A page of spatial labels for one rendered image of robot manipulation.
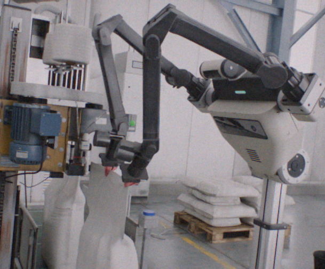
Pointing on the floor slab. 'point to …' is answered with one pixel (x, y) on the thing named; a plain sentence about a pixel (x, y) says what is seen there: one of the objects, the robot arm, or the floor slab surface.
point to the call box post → (145, 248)
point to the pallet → (184, 218)
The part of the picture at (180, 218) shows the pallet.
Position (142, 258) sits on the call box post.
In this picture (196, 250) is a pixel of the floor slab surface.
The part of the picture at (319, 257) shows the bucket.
